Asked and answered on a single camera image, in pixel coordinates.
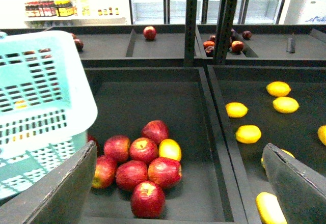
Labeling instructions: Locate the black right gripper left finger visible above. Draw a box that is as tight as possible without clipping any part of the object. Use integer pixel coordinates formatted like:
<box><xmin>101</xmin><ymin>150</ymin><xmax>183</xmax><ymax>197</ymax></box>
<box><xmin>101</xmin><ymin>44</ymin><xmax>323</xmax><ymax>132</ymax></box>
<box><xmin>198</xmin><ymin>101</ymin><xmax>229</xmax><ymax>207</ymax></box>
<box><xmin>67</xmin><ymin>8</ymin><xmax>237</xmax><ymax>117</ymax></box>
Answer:
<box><xmin>1</xmin><ymin>142</ymin><xmax>97</xmax><ymax>223</ymax></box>

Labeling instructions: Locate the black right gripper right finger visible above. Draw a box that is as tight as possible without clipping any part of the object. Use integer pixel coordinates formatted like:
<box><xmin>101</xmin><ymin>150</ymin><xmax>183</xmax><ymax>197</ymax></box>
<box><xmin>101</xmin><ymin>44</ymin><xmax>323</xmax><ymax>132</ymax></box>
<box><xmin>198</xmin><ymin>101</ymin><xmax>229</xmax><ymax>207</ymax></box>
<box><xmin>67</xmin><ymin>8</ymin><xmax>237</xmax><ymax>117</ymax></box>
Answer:
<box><xmin>262</xmin><ymin>144</ymin><xmax>325</xmax><ymax>223</ymax></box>

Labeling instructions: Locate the light blue plastic basket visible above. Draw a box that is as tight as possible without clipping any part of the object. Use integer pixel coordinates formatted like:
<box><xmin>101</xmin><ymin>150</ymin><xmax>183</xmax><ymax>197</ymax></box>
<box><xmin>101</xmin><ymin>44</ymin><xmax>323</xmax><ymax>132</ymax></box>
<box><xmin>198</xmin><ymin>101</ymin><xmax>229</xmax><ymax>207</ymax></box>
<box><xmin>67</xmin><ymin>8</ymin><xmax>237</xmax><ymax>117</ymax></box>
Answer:
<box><xmin>1</xmin><ymin>31</ymin><xmax>97</xmax><ymax>201</ymax></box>

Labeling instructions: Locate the yellow lemon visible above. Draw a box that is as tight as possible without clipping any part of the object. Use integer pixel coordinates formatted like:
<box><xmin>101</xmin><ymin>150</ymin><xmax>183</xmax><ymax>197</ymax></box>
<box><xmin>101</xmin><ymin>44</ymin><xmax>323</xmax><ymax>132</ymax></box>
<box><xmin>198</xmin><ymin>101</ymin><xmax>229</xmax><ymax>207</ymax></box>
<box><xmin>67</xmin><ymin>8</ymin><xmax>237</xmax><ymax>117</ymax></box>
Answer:
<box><xmin>266</xmin><ymin>81</ymin><xmax>291</xmax><ymax>97</ymax></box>
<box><xmin>225</xmin><ymin>102</ymin><xmax>248</xmax><ymax>118</ymax></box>
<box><xmin>256</xmin><ymin>192</ymin><xmax>287</xmax><ymax>224</ymax></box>
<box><xmin>272</xmin><ymin>97</ymin><xmax>300</xmax><ymax>114</ymax></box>
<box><xmin>235</xmin><ymin>125</ymin><xmax>262</xmax><ymax>144</ymax></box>

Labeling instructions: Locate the yellow lemon among apples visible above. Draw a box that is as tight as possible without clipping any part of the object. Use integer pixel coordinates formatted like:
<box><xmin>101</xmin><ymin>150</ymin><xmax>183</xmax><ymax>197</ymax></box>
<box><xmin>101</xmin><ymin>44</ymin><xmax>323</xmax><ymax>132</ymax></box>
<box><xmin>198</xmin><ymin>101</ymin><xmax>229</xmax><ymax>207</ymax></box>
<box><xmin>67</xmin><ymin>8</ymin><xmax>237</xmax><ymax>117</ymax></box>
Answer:
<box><xmin>158</xmin><ymin>138</ymin><xmax>182</xmax><ymax>161</ymax></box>

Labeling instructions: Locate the red apple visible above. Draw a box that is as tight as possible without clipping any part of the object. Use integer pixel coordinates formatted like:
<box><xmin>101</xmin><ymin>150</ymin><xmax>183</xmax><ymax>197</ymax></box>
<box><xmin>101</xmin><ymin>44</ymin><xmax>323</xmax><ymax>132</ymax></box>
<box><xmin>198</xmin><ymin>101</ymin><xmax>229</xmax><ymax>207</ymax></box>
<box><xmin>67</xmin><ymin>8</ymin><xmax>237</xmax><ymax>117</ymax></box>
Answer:
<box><xmin>103</xmin><ymin>135</ymin><xmax>131</xmax><ymax>163</ymax></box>
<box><xmin>141</xmin><ymin>120</ymin><xmax>170</xmax><ymax>145</ymax></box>
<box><xmin>130</xmin><ymin>181</ymin><xmax>166</xmax><ymax>218</ymax></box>
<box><xmin>148</xmin><ymin>157</ymin><xmax>182</xmax><ymax>189</ymax></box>
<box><xmin>92</xmin><ymin>155</ymin><xmax>118</xmax><ymax>189</ymax></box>
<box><xmin>115</xmin><ymin>160</ymin><xmax>148</xmax><ymax>191</ymax></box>
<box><xmin>129</xmin><ymin>137</ymin><xmax>158</xmax><ymax>165</ymax></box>

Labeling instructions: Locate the red apple far tray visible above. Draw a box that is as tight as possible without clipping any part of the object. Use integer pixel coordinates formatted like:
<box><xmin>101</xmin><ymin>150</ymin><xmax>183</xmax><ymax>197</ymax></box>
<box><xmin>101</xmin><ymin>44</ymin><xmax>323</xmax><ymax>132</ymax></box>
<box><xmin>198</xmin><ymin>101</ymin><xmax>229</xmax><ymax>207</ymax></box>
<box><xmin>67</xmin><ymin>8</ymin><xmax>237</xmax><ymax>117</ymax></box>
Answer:
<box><xmin>143</xmin><ymin>26</ymin><xmax>156</xmax><ymax>41</ymax></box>

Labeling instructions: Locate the white chest freezer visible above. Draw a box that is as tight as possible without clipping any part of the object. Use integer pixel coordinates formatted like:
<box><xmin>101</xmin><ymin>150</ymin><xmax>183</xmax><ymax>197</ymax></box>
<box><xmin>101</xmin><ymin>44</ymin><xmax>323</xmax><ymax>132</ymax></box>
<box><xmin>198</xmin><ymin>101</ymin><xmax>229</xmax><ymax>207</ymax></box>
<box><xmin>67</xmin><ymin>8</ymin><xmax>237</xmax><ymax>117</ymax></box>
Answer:
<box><xmin>284</xmin><ymin>0</ymin><xmax>326</xmax><ymax>25</ymax></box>

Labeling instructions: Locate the white shelf with bottles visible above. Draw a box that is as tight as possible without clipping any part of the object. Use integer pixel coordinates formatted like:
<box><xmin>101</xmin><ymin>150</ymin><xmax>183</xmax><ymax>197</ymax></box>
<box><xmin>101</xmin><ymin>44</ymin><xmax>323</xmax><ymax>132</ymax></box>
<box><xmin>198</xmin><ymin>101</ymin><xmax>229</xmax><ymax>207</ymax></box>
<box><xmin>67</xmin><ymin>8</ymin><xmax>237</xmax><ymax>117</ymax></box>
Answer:
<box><xmin>23</xmin><ymin>0</ymin><xmax>131</xmax><ymax>25</ymax></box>

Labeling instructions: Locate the glass door refrigerator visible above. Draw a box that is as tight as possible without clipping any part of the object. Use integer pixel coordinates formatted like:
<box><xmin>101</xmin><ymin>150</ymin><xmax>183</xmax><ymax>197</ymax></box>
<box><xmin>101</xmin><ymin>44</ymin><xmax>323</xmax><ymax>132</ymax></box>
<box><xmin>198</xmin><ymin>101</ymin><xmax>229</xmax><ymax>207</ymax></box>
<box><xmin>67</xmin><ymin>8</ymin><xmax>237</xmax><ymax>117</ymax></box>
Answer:
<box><xmin>129</xmin><ymin>0</ymin><xmax>285</xmax><ymax>25</ymax></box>

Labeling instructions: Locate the black shelf post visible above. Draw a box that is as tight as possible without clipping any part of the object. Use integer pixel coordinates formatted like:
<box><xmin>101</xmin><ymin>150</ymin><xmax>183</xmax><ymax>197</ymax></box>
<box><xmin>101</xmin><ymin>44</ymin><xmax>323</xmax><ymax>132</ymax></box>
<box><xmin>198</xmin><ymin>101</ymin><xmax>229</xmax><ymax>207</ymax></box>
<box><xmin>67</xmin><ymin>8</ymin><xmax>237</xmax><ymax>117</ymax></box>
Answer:
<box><xmin>183</xmin><ymin>0</ymin><xmax>201</xmax><ymax>67</ymax></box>

